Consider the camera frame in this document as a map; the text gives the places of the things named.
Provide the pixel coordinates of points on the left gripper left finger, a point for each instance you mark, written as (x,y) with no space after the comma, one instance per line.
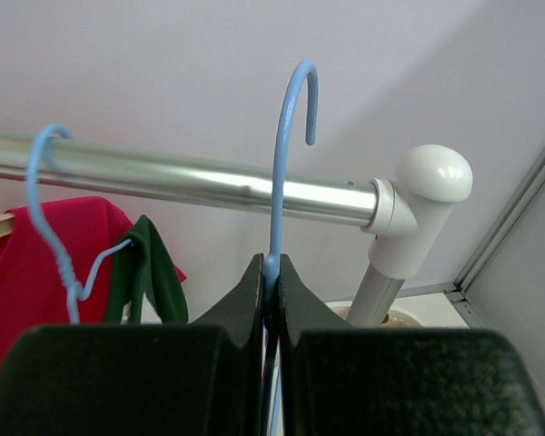
(202,378)

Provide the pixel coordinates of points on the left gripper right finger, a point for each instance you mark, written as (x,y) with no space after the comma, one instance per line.
(342,380)

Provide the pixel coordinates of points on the beige t shirt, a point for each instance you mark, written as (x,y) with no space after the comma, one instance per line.
(393,323)

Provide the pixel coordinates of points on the green and white t shirt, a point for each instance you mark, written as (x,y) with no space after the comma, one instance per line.
(143,271)

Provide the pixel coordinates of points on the magenta t shirt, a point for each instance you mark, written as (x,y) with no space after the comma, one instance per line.
(31,291)

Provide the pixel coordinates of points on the white perforated plastic basket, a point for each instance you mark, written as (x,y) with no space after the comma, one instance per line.
(390,315)

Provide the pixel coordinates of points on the metal clothes rack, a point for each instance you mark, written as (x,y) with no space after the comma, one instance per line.
(404,214)

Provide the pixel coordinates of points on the aluminium rail frame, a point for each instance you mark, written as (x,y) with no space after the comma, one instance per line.
(502,285)

